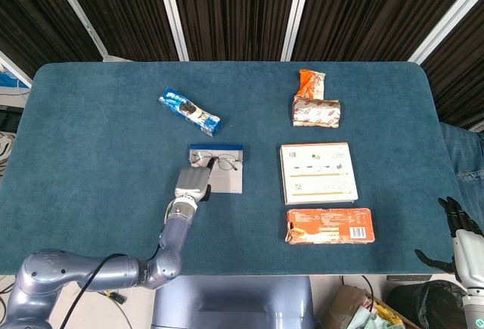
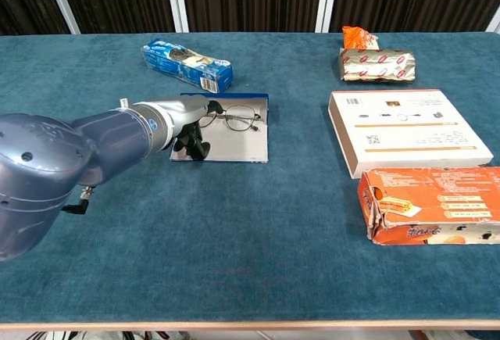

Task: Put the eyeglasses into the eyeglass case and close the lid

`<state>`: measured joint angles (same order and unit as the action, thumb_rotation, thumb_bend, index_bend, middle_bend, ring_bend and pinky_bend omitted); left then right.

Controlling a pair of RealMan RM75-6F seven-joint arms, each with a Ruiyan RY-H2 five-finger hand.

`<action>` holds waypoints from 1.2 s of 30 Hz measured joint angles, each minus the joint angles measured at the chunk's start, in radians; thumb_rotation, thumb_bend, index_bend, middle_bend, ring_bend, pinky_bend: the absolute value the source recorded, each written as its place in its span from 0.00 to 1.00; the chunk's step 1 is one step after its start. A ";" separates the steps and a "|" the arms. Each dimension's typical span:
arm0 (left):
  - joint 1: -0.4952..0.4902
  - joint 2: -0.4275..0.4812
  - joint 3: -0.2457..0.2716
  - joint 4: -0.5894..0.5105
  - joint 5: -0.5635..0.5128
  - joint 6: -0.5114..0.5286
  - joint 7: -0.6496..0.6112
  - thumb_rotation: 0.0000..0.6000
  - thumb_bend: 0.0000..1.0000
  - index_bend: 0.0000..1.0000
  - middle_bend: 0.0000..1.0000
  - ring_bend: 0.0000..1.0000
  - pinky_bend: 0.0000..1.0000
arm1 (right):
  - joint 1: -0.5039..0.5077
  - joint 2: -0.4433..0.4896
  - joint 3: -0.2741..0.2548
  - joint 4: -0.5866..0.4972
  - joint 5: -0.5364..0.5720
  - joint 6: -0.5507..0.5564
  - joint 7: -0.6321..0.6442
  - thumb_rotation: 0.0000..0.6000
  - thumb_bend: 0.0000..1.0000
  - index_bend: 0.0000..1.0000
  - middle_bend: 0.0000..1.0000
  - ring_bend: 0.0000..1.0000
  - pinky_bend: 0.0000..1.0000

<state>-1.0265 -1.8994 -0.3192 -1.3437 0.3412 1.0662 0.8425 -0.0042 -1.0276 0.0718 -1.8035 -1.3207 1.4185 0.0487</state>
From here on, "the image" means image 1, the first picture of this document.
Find black and silver left hand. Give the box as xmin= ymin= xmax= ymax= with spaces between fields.
xmin=173 ymin=157 xmax=220 ymax=203

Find black and silver right hand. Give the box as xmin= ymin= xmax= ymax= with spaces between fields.
xmin=414 ymin=196 xmax=484 ymax=290

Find blue glasses case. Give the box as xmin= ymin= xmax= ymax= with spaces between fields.
xmin=188 ymin=143 xmax=246 ymax=195

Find wire-frame eyeglasses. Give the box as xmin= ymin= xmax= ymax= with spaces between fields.
xmin=188 ymin=150 xmax=240 ymax=172

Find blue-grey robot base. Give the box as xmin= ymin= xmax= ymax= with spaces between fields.
xmin=150 ymin=275 xmax=315 ymax=329

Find blue cookie package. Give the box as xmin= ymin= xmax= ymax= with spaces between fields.
xmin=157 ymin=87 xmax=223 ymax=137

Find white flat product box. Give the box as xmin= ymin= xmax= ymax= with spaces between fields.
xmin=279 ymin=141 xmax=359 ymax=206

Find brown cardboard waste box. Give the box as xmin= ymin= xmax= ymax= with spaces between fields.
xmin=321 ymin=285 xmax=417 ymax=329

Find orange cardboard food box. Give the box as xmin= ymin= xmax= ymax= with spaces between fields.
xmin=285 ymin=207 xmax=376 ymax=246

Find black trash bag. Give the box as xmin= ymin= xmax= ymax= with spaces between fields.
xmin=387 ymin=279 xmax=464 ymax=329

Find blue velvet table cloth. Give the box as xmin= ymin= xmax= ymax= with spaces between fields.
xmin=0 ymin=61 xmax=457 ymax=277

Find blue denim jeans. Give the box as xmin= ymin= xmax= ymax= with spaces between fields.
xmin=440 ymin=121 xmax=484 ymax=216

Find red-white snack pack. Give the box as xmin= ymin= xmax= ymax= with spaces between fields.
xmin=291 ymin=95 xmax=343 ymax=129

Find orange snack wrapper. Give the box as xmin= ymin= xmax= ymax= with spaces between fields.
xmin=298 ymin=69 xmax=327 ymax=100

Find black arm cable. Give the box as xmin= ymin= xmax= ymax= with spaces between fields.
xmin=59 ymin=200 xmax=175 ymax=329

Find white aluminium frame post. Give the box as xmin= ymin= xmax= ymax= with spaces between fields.
xmin=154 ymin=0 xmax=190 ymax=62
xmin=45 ymin=0 xmax=111 ymax=62
xmin=407 ymin=0 xmax=484 ymax=66
xmin=280 ymin=0 xmax=315 ymax=62
xmin=0 ymin=49 xmax=34 ymax=88

